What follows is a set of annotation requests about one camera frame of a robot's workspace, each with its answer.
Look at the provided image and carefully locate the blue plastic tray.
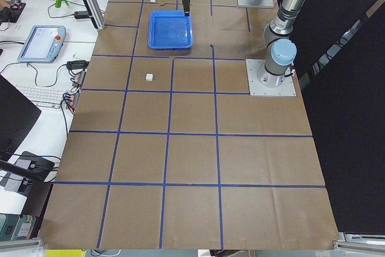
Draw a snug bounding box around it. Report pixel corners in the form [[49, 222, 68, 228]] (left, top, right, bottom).
[[148, 10, 193, 49]]

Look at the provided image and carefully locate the black power adapter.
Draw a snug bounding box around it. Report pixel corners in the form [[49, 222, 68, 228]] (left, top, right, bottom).
[[73, 11, 89, 19]]

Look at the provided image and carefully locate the grey teach pendant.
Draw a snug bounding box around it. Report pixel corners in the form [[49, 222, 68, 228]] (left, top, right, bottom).
[[17, 25, 66, 63]]

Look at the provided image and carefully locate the white keyboard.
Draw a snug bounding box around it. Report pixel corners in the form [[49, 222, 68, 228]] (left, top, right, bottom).
[[15, 84, 67, 110]]

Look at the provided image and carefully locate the black monitor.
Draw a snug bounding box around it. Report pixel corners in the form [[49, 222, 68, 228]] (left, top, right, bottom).
[[0, 76, 42, 161]]

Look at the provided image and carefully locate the black device with red wires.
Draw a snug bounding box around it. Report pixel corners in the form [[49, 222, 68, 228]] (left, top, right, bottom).
[[1, 2, 26, 23]]

